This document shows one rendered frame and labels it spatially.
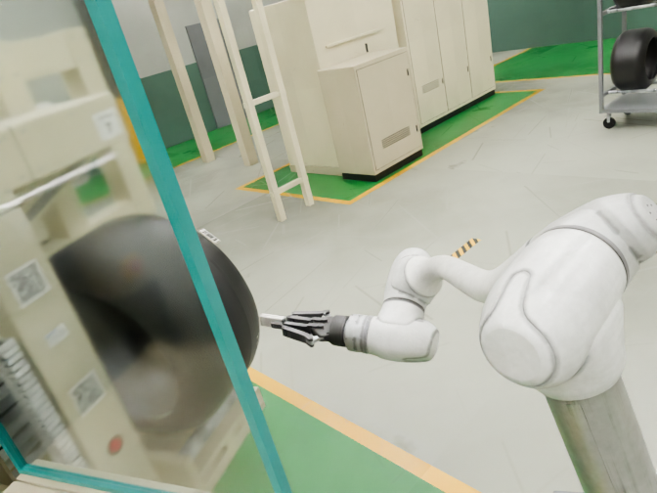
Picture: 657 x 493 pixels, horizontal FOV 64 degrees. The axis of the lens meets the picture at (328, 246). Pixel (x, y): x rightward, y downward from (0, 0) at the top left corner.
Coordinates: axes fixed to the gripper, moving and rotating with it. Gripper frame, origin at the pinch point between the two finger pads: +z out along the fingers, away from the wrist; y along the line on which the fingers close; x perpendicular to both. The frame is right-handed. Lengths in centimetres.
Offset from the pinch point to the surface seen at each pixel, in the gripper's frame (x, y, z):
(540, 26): 65, -1182, -43
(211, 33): -24, -553, 357
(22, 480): -5, 59, 19
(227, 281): -9.4, -1.7, 12.5
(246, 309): -0.2, -3.0, 9.3
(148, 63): 37, -776, 655
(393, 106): 58, -474, 93
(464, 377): 115, -121, -33
